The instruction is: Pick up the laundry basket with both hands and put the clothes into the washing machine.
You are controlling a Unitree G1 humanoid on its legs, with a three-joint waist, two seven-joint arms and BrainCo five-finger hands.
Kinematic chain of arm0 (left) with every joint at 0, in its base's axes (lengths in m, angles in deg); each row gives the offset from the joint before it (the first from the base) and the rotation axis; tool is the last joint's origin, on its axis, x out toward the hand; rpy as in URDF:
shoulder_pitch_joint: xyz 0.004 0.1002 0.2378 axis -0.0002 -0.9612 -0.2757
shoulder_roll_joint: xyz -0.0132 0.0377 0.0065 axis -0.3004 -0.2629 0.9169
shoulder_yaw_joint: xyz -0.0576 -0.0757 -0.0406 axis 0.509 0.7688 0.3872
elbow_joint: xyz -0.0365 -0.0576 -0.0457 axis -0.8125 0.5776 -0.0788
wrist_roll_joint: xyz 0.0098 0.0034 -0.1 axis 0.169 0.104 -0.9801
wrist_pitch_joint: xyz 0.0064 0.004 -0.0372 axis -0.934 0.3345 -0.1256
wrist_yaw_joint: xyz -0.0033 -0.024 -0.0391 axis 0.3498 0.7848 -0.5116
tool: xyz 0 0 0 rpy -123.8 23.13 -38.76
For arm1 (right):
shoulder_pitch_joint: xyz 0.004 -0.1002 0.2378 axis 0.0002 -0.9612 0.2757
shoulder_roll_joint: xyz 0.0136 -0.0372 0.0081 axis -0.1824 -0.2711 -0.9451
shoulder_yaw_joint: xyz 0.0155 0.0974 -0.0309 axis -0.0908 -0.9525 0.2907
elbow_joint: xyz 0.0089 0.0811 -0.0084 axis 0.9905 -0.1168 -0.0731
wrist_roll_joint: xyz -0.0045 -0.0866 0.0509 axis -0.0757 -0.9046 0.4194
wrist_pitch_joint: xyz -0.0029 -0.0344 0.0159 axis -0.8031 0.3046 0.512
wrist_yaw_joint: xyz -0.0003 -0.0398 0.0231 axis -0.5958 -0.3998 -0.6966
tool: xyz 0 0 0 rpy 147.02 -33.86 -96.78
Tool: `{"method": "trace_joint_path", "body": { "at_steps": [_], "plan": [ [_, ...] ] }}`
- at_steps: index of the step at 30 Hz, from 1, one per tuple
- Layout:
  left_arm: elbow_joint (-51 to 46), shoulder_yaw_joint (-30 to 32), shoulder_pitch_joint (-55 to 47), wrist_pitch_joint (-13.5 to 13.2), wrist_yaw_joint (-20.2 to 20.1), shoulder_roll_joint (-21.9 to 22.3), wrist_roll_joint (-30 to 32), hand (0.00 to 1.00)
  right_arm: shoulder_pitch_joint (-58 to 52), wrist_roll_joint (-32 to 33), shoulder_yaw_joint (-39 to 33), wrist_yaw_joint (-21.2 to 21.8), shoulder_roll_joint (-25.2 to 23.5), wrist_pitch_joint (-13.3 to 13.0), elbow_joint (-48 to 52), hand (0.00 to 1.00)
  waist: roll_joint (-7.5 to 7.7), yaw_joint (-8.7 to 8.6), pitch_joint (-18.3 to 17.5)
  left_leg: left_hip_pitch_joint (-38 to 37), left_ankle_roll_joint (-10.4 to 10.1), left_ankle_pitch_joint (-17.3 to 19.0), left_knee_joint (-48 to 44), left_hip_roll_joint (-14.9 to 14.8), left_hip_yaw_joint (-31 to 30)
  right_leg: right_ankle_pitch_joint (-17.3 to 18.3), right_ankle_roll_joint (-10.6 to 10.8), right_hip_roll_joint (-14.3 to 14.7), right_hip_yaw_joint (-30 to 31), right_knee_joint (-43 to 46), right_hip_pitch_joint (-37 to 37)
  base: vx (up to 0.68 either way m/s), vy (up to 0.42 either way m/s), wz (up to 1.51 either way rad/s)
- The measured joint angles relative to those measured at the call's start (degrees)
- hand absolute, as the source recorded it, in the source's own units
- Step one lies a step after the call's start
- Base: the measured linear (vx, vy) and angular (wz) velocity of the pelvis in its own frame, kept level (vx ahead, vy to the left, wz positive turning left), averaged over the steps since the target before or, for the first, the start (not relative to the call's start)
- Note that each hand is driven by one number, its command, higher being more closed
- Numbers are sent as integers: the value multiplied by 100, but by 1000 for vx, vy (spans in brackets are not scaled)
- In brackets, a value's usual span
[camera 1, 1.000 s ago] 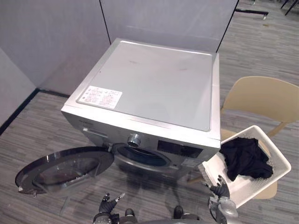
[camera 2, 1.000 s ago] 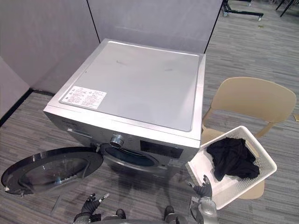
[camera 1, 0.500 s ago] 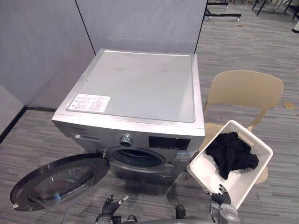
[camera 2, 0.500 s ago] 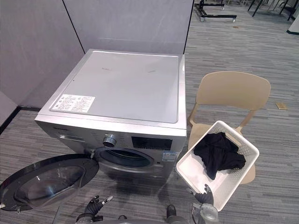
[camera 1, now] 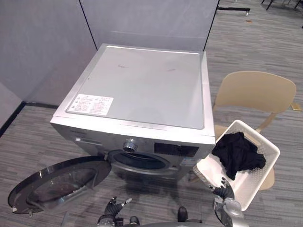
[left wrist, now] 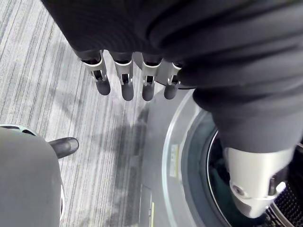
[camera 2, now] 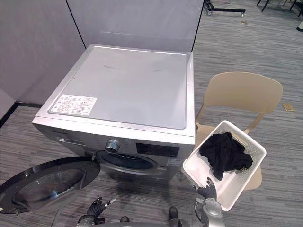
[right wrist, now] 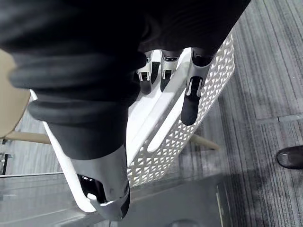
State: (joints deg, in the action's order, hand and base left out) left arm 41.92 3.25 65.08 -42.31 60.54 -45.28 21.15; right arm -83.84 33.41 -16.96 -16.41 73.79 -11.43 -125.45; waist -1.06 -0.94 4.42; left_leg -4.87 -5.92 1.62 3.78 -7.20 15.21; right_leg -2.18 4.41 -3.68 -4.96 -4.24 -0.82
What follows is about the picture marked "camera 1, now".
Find black garment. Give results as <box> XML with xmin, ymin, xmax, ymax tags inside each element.
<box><xmin>211</xmin><ymin>131</ymin><xmax>267</xmax><ymax>181</ymax></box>

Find white instruction label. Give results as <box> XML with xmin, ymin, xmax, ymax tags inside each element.
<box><xmin>65</xmin><ymin>93</ymin><xmax>115</xmax><ymax>115</ymax></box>

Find blue white washer sticker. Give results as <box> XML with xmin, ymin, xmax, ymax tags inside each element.
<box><xmin>182</xmin><ymin>157</ymin><xmax>197</xmax><ymax>167</ymax></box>

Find robot right leg with foot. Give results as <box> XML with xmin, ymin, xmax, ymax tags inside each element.
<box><xmin>177</xmin><ymin>206</ymin><xmax>188</xmax><ymax>222</ymax></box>

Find round glass washer door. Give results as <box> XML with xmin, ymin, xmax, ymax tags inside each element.
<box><xmin>7</xmin><ymin>155</ymin><xmax>112</xmax><ymax>215</ymax></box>

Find white perforated laundry basket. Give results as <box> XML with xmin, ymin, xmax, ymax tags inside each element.
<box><xmin>193</xmin><ymin>119</ymin><xmax>281</xmax><ymax>212</ymax></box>

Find robot silver torso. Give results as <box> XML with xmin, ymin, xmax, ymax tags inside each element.
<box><xmin>139</xmin><ymin>218</ymin><xmax>207</xmax><ymax>227</ymax></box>

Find grey partition panel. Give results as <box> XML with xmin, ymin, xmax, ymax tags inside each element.
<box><xmin>0</xmin><ymin>81</ymin><xmax>26</xmax><ymax>138</ymax></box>
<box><xmin>0</xmin><ymin>0</ymin><xmax>98</xmax><ymax>108</ymax></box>
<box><xmin>79</xmin><ymin>0</ymin><xmax>220</xmax><ymax>52</ymax></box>

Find black wheeled partition foot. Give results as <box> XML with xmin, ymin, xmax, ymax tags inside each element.
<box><xmin>217</xmin><ymin>6</ymin><xmax>251</xmax><ymax>17</ymax></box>

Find silver front-load washing machine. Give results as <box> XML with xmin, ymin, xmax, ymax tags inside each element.
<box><xmin>49</xmin><ymin>43</ymin><xmax>216</xmax><ymax>184</ymax></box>

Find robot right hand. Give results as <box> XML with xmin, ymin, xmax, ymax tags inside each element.
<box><xmin>208</xmin><ymin>176</ymin><xmax>235</xmax><ymax>200</ymax></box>

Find beige wooden chair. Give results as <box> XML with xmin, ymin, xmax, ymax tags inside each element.
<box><xmin>189</xmin><ymin>70</ymin><xmax>298</xmax><ymax>192</ymax></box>

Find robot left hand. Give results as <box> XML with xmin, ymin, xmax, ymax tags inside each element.
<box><xmin>104</xmin><ymin>196</ymin><xmax>133</xmax><ymax>217</ymax></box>

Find silver washer control knob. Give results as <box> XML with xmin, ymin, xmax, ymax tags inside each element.
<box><xmin>122</xmin><ymin>138</ymin><xmax>140</xmax><ymax>152</ymax></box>

